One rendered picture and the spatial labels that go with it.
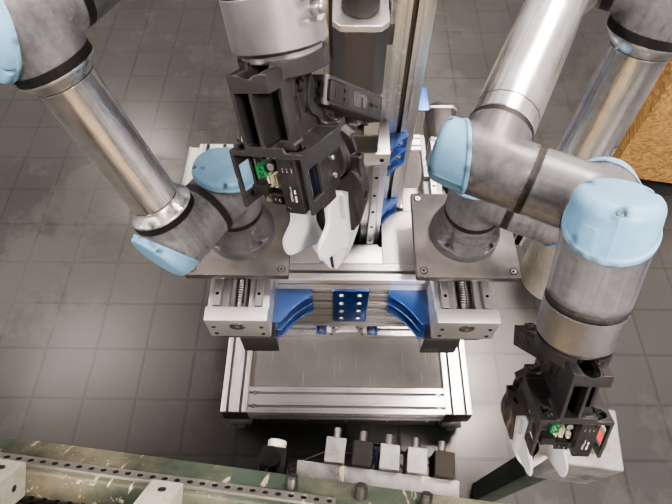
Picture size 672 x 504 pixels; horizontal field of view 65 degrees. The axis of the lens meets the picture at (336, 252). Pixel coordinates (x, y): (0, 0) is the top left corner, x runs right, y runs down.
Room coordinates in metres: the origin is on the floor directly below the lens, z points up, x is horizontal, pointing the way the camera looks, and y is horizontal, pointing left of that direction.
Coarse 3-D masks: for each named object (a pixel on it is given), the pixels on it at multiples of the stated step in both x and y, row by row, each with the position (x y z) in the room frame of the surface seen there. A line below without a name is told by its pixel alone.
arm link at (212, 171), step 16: (208, 160) 0.66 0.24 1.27; (224, 160) 0.66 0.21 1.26; (192, 176) 0.62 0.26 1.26; (208, 176) 0.62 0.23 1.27; (224, 176) 0.62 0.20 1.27; (208, 192) 0.59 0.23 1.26; (224, 192) 0.59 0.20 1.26; (240, 192) 0.60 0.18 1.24; (224, 208) 0.57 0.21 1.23; (240, 208) 0.59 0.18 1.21; (256, 208) 0.62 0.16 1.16; (240, 224) 0.59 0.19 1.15
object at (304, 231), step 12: (300, 216) 0.28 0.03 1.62; (312, 216) 0.29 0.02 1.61; (324, 216) 0.29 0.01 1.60; (288, 228) 0.27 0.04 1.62; (300, 228) 0.27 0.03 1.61; (312, 228) 0.28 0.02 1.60; (288, 240) 0.26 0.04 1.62; (300, 240) 0.27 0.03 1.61; (312, 240) 0.27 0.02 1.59; (288, 252) 0.25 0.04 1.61
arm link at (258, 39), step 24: (240, 0) 0.33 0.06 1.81; (264, 0) 0.33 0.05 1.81; (288, 0) 0.33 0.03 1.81; (312, 0) 0.34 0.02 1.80; (240, 24) 0.33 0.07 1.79; (264, 24) 0.32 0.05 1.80; (288, 24) 0.32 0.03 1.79; (312, 24) 0.33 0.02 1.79; (240, 48) 0.32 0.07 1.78; (264, 48) 0.31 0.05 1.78; (288, 48) 0.32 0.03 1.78; (312, 48) 0.33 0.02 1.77
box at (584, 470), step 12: (612, 432) 0.24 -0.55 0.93; (612, 444) 0.21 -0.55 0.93; (576, 456) 0.19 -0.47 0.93; (588, 456) 0.19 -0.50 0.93; (612, 456) 0.19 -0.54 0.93; (540, 468) 0.19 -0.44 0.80; (552, 468) 0.18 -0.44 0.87; (576, 468) 0.17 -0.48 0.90; (588, 468) 0.17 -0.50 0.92; (600, 468) 0.17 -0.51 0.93; (612, 468) 0.17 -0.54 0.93; (564, 480) 0.17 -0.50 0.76; (576, 480) 0.17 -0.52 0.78; (588, 480) 0.17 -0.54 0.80
